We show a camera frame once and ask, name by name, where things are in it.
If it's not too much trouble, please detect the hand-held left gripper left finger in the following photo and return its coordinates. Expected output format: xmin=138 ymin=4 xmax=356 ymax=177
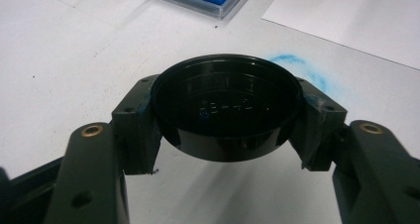
xmin=111 ymin=73 xmax=163 ymax=175

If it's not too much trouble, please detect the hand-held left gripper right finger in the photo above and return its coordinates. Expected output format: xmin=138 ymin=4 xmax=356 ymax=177
xmin=289 ymin=77 xmax=348 ymax=171

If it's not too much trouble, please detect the black round stamp cap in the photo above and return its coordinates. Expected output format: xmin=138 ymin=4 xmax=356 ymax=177
xmin=151 ymin=53 xmax=304 ymax=164

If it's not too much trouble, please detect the white paper sheet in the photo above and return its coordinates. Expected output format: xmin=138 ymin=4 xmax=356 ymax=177
xmin=261 ymin=0 xmax=420 ymax=70

